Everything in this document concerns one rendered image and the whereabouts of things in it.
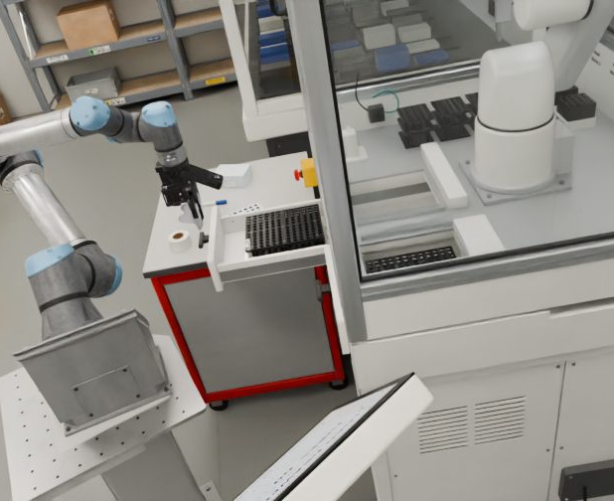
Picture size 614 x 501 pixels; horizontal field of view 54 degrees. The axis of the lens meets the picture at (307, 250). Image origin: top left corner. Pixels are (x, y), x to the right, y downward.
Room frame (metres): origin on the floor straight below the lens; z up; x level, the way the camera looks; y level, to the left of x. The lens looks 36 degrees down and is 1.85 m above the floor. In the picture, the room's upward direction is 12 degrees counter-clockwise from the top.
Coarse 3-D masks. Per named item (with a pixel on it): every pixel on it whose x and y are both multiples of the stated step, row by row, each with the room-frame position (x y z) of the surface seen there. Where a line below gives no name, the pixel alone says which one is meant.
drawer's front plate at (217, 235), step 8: (216, 208) 1.57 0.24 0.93; (216, 216) 1.52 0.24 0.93; (216, 224) 1.48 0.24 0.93; (216, 232) 1.45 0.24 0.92; (224, 232) 1.56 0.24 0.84; (216, 240) 1.42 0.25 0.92; (224, 240) 1.52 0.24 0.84; (208, 248) 1.37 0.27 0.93; (216, 248) 1.38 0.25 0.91; (208, 256) 1.32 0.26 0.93; (216, 256) 1.35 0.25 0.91; (208, 264) 1.30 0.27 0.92; (216, 264) 1.32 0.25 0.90; (216, 272) 1.30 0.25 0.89; (216, 280) 1.30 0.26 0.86; (216, 288) 1.30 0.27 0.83
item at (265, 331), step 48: (240, 192) 1.93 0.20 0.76; (288, 192) 1.86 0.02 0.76; (192, 240) 1.68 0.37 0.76; (192, 288) 1.57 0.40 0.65; (240, 288) 1.56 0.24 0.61; (288, 288) 1.56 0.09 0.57; (192, 336) 1.57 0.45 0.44; (240, 336) 1.57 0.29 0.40; (288, 336) 1.56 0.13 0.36; (336, 336) 1.55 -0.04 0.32; (240, 384) 1.57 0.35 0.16; (288, 384) 1.55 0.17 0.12; (336, 384) 1.57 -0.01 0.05
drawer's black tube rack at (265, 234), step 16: (256, 224) 1.48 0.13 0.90; (272, 224) 1.47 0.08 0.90; (288, 224) 1.45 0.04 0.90; (304, 224) 1.43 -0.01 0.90; (320, 224) 1.41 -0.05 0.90; (256, 240) 1.40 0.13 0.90; (272, 240) 1.38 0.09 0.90; (288, 240) 1.41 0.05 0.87; (304, 240) 1.35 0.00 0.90; (320, 240) 1.38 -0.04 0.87
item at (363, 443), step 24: (408, 384) 0.54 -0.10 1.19; (336, 408) 0.70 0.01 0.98; (384, 408) 0.51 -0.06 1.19; (408, 408) 0.51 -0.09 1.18; (360, 432) 0.48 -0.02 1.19; (384, 432) 0.48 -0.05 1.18; (336, 456) 0.45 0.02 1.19; (360, 456) 0.46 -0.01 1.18; (312, 480) 0.43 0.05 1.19; (336, 480) 0.43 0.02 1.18
